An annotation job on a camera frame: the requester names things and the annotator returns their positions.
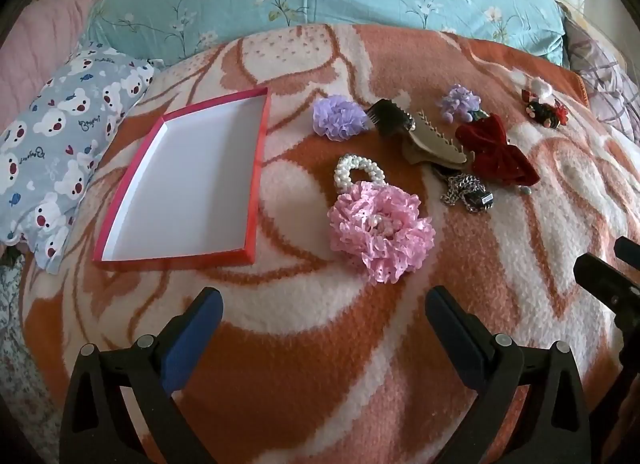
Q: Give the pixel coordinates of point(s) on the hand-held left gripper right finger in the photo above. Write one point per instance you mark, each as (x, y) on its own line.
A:
(457, 331)

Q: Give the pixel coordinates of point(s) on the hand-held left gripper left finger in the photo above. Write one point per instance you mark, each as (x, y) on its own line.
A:
(195, 334)

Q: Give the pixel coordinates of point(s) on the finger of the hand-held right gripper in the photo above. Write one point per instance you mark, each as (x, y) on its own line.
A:
(607, 281)
(629, 247)

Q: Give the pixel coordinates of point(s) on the pink lace scrunchie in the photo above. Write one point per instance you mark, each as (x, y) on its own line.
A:
(380, 231)

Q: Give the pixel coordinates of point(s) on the red shallow cardboard box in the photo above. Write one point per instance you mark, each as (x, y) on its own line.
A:
(185, 179)

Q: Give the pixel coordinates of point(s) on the red velvet bow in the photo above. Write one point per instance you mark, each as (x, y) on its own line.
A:
(495, 149)

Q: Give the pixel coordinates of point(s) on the beige hair claw clip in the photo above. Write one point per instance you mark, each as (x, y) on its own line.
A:
(435, 147)

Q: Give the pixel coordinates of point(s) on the black comb hair clip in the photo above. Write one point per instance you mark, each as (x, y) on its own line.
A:
(392, 117)

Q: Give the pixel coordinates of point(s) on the purple chiffon scrunchie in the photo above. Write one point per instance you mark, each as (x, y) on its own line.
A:
(339, 115)

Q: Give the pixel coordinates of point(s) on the orange and white fleece blanket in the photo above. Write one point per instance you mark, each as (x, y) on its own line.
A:
(320, 344)

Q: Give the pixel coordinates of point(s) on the red and white festive hair clip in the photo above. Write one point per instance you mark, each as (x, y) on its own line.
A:
(542, 107)

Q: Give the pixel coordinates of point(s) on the purple plaid cloth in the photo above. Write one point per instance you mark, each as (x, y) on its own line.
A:
(605, 79)

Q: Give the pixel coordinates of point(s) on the small purple flower hair clip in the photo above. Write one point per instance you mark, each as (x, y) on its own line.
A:
(462, 100)

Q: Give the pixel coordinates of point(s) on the grey bear print pillow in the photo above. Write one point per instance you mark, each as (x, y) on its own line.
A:
(60, 144)

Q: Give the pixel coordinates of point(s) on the pink quilted cover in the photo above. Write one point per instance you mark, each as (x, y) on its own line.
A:
(40, 39)

